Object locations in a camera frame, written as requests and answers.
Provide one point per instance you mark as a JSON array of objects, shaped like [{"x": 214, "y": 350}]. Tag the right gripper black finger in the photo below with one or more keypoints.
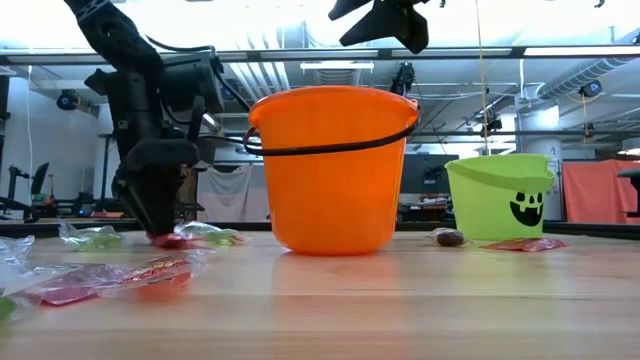
[
  {"x": 375, "y": 27},
  {"x": 350, "y": 7}
]

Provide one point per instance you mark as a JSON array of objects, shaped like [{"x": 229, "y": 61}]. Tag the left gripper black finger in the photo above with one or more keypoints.
[
  {"x": 162, "y": 200},
  {"x": 131, "y": 200}
]

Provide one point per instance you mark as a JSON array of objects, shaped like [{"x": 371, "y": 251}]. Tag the red candy clear wrapper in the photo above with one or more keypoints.
[{"x": 170, "y": 242}]

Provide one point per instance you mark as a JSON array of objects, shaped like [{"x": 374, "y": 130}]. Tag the red candy yellow print wrapper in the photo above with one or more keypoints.
[{"x": 160, "y": 270}]

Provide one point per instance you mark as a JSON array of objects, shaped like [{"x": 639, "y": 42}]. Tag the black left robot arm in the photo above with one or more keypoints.
[{"x": 115, "y": 35}]

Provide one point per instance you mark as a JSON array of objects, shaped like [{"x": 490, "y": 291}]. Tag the green candy clear wrapper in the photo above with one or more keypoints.
[
  {"x": 92, "y": 239},
  {"x": 215, "y": 236},
  {"x": 5, "y": 309}
]

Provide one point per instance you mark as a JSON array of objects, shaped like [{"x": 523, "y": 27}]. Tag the pink candy packet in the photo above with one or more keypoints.
[{"x": 65, "y": 292}]

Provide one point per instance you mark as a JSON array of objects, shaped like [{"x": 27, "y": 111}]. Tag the clear plastic candy wrapper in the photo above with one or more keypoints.
[{"x": 15, "y": 255}]

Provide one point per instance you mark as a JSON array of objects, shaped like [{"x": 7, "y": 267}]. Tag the large orange halloween bucket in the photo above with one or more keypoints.
[{"x": 330, "y": 200}]

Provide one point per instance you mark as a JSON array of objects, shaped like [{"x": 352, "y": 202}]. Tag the green halloween bucket black face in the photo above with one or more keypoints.
[{"x": 490, "y": 210}]

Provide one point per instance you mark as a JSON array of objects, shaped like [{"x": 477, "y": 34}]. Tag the brown candy clear wrapper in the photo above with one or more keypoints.
[{"x": 450, "y": 238}]

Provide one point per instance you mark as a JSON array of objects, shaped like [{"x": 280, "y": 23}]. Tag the red translucent candy packet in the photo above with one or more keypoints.
[{"x": 525, "y": 244}]

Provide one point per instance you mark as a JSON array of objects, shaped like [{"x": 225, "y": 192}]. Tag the white cloth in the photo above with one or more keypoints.
[{"x": 230, "y": 195}]

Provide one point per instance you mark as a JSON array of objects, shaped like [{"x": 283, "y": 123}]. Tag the black overhead beam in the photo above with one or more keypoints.
[{"x": 250, "y": 56}]

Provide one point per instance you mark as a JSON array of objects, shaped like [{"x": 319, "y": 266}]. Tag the dark monitor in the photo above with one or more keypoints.
[{"x": 425, "y": 172}]

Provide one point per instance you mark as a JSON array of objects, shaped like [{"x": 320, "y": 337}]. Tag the white round column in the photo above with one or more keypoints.
[{"x": 542, "y": 145}]

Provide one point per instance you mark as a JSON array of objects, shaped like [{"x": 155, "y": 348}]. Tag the orange cloth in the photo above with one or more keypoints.
[{"x": 595, "y": 192}]

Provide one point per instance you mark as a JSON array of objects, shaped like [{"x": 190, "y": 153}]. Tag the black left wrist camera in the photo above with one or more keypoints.
[{"x": 192, "y": 82}]

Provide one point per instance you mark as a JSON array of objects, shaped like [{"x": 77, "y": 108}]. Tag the silver ventilation duct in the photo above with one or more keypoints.
[{"x": 580, "y": 75}]

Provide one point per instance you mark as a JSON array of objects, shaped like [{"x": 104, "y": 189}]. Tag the black aluminium table frame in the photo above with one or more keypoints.
[{"x": 590, "y": 229}]

